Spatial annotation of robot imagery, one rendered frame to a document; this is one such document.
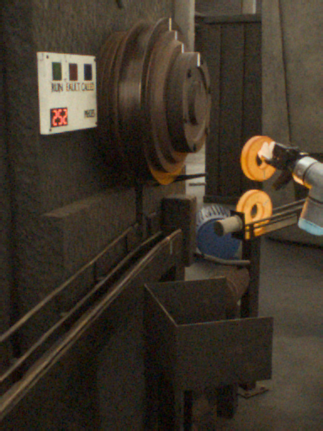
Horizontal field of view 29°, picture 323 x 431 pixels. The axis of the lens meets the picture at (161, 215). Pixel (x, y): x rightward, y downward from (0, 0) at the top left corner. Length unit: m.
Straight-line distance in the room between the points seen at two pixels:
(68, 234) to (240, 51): 4.63
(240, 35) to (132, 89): 4.39
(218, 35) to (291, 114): 1.75
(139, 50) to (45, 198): 0.47
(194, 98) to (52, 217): 0.54
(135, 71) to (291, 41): 2.95
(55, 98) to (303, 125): 3.16
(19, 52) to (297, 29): 3.22
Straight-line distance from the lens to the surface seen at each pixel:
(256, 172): 2.24
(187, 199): 2.06
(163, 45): 1.73
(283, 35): 4.54
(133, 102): 1.63
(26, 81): 1.47
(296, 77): 4.49
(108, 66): 1.71
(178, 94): 1.68
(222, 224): 2.20
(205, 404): 1.46
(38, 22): 1.48
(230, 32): 6.03
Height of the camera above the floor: 1.18
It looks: 12 degrees down
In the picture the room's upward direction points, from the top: straight up
